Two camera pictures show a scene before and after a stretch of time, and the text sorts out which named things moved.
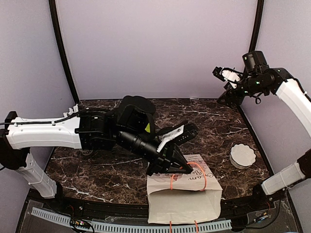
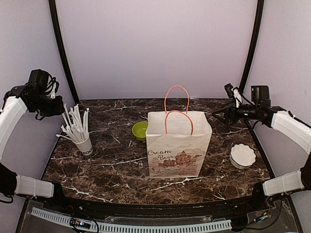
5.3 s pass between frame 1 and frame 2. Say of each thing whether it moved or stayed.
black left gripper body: moved
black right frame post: stayed
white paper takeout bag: moved
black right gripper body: moved
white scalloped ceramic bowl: stayed
